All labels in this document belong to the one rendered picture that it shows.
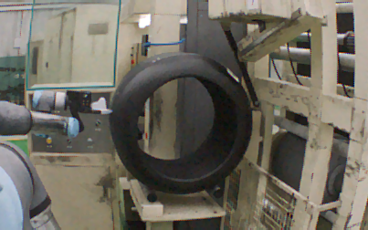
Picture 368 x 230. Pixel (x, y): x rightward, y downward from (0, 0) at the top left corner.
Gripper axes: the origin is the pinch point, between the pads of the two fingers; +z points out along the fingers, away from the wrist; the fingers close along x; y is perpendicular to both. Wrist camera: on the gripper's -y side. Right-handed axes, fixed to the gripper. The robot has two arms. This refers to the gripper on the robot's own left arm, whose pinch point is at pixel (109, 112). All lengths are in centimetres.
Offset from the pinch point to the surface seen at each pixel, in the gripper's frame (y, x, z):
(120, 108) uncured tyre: 3.6, -8.8, 3.2
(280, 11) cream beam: 50, -36, 50
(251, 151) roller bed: -14, 19, 73
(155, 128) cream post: -8.7, 25.7, 25.6
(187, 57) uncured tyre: 25.5, -9.1, 25.9
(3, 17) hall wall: 96, 848, -287
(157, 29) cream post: 37.3, 25.7, 18.9
